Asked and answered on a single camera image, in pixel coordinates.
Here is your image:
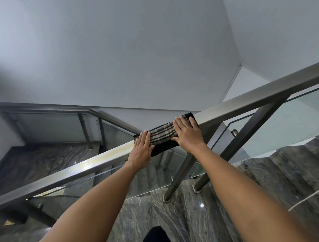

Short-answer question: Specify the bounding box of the glass railing panel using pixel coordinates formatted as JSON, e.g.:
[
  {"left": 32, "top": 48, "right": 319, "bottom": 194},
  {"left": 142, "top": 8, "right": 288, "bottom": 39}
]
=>
[
  {"left": 10, "top": 112, "right": 86, "bottom": 144},
  {"left": 197, "top": 87, "right": 319, "bottom": 179},
  {"left": 42, "top": 149, "right": 207, "bottom": 200},
  {"left": 102, "top": 119, "right": 140, "bottom": 150}
]

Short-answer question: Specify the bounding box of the dark metal stair railing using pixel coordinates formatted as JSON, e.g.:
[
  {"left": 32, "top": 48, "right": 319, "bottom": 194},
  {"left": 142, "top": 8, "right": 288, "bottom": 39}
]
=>
[{"left": 0, "top": 102, "right": 144, "bottom": 136}]

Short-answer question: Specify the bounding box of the person's black trouser leg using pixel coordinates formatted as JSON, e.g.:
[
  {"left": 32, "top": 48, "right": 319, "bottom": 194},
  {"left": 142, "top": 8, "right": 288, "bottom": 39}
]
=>
[{"left": 142, "top": 225, "right": 172, "bottom": 242}]

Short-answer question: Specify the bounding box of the person's right hand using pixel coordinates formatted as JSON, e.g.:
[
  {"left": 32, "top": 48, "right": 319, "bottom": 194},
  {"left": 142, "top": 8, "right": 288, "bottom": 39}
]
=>
[{"left": 172, "top": 116, "right": 205, "bottom": 154}]

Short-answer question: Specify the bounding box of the dark plaid cloth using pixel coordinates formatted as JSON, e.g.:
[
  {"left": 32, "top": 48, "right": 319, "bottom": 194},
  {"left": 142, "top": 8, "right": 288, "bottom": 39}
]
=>
[{"left": 133, "top": 112, "right": 200, "bottom": 158}]

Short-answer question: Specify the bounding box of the white cable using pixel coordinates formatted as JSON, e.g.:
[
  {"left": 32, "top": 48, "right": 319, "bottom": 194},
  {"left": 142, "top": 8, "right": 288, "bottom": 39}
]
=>
[{"left": 288, "top": 190, "right": 319, "bottom": 212}]

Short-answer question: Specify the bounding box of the person's right forearm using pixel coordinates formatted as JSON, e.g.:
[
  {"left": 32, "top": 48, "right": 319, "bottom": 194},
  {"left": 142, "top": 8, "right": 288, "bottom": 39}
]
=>
[{"left": 187, "top": 143, "right": 313, "bottom": 242}]

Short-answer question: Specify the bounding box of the dark railing post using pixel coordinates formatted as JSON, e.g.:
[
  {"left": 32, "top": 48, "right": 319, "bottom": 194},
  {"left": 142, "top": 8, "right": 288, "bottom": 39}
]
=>
[
  {"left": 98, "top": 117, "right": 107, "bottom": 150},
  {"left": 77, "top": 112, "right": 93, "bottom": 151}
]

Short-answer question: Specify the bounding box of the steel railing post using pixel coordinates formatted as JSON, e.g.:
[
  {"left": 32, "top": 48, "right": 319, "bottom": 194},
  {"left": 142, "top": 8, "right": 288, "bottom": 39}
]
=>
[
  {"left": 192, "top": 172, "right": 212, "bottom": 194},
  {"left": 162, "top": 98, "right": 291, "bottom": 204},
  {"left": 15, "top": 198, "right": 59, "bottom": 228}
]

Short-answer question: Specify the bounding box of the steel stair handrail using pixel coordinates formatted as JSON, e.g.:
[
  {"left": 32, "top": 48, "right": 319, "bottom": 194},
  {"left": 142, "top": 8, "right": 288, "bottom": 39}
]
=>
[{"left": 0, "top": 62, "right": 319, "bottom": 210}]

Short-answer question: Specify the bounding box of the person's left forearm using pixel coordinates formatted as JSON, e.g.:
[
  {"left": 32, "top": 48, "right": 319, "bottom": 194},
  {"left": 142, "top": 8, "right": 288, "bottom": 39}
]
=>
[{"left": 40, "top": 161, "right": 143, "bottom": 242}]

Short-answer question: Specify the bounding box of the person's left hand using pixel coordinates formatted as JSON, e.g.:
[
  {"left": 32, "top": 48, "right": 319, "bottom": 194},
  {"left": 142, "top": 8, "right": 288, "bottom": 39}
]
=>
[{"left": 127, "top": 131, "right": 156, "bottom": 171}]

